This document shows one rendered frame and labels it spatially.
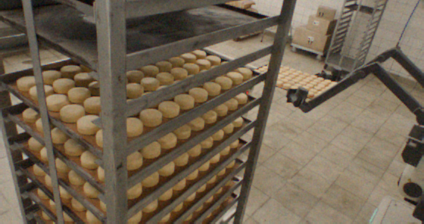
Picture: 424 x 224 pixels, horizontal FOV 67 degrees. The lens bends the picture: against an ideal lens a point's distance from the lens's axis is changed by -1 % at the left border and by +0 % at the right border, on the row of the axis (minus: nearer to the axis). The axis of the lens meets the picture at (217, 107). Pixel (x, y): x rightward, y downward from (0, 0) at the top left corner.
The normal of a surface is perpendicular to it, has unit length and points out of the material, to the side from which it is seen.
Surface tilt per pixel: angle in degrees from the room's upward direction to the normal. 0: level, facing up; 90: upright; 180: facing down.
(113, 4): 90
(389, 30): 90
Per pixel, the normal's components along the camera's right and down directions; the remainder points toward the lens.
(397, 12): -0.65, 0.30
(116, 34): 0.80, 0.39
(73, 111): 0.13, -0.86
